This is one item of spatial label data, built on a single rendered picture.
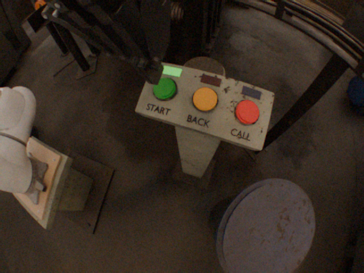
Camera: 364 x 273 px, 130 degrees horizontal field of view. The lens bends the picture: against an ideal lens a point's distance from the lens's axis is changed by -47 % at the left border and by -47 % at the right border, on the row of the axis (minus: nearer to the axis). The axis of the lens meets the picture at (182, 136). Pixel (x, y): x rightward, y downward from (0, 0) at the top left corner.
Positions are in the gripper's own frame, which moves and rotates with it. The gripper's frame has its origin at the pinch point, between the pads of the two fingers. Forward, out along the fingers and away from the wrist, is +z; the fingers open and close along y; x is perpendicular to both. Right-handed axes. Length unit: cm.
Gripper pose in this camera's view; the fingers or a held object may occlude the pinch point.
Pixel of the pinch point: (148, 65)
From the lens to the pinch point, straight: 21.9
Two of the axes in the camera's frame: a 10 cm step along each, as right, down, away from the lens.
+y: -9.4, -3.0, 1.7
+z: 1.5, 0.6, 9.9
